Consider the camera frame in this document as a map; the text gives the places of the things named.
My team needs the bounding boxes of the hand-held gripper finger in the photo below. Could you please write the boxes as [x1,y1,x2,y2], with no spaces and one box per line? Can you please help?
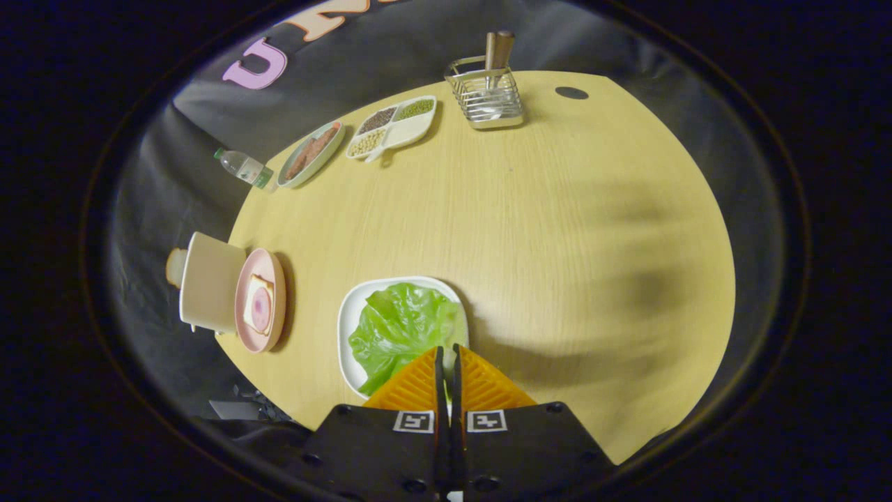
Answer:
[449,344,617,501]
[296,346,447,501]

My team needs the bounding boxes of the green lettuce leaf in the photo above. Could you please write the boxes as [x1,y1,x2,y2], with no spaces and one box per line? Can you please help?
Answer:
[348,282,461,397]

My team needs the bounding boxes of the white square plate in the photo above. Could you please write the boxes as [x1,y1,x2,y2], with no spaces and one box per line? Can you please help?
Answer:
[337,276,469,401]

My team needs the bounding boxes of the pink round plate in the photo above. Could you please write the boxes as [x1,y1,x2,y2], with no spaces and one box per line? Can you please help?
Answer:
[234,248,287,354]

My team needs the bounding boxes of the toast slice with ham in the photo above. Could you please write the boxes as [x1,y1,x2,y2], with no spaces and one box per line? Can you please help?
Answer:
[243,274,275,336]

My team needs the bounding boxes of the beige toaster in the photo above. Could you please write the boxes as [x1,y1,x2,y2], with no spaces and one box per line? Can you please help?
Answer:
[165,231,247,335]

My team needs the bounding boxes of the green oval plate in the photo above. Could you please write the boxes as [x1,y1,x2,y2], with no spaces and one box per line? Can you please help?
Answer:
[277,120,346,189]

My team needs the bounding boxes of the white divided tray with beans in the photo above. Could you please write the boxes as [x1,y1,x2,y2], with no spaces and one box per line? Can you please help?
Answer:
[346,96,438,164]

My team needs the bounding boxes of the brown meat strips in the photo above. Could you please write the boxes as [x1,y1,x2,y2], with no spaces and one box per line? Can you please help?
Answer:
[286,126,339,181]

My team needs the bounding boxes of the clear plastic water bottle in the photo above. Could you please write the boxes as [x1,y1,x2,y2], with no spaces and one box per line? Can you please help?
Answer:
[213,147,275,190]

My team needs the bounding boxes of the metal wire utensil holder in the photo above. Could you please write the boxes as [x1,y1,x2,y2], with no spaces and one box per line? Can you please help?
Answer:
[444,55,525,130]

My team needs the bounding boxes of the wooden handled utensil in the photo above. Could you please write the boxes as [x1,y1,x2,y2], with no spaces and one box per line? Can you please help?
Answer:
[484,30,516,90]

